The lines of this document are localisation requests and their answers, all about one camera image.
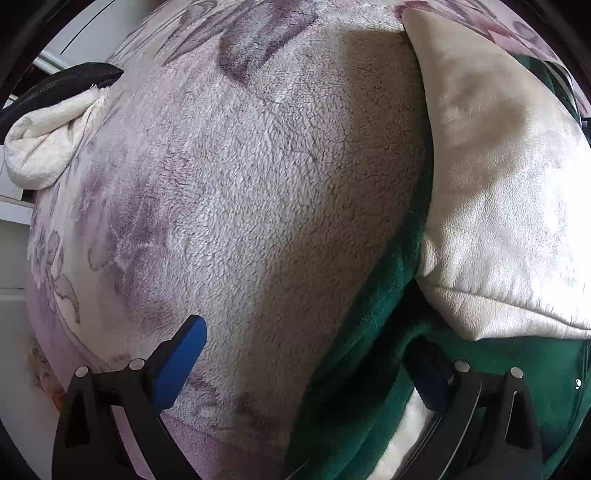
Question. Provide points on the floral plush blanket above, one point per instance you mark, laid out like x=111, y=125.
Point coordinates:
x=240, y=194

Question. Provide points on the green jacket with cream sleeves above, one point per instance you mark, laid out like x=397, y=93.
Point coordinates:
x=369, y=323

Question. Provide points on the cream fluffy towel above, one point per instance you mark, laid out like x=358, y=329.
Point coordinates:
x=44, y=138

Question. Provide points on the black curved object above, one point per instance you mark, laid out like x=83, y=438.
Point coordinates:
x=69, y=81

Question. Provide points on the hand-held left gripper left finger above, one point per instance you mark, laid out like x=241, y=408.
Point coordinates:
x=182, y=355

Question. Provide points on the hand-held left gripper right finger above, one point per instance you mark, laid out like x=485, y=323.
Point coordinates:
x=431, y=376

